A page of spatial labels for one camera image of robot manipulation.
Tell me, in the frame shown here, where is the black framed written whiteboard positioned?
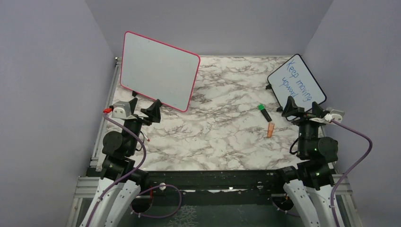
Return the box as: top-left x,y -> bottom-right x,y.
267,54 -> 327,111

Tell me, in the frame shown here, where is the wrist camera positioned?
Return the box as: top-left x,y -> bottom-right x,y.
324,107 -> 345,123
112,101 -> 132,120

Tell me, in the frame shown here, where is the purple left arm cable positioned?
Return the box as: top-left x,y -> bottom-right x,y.
84,108 -> 183,227

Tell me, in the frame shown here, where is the pink framed whiteboard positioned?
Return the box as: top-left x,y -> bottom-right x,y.
120,31 -> 201,112

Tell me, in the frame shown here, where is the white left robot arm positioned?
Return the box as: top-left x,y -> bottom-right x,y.
80,98 -> 162,227

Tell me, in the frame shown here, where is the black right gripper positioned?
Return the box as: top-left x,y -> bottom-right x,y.
282,95 -> 326,156

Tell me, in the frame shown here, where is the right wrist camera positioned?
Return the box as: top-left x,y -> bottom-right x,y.
324,107 -> 345,123

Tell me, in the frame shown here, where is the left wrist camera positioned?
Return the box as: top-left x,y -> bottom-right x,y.
112,101 -> 132,120

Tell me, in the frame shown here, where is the green capped black marker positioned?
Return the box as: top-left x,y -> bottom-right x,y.
258,104 -> 272,122

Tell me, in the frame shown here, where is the red white marker pen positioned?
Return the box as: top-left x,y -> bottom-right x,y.
141,132 -> 150,141

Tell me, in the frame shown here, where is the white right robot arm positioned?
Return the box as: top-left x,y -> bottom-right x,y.
273,96 -> 345,227

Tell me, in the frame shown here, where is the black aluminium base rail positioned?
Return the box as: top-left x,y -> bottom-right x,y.
66,169 -> 361,227

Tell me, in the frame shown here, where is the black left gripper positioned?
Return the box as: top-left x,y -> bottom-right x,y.
122,97 -> 161,155

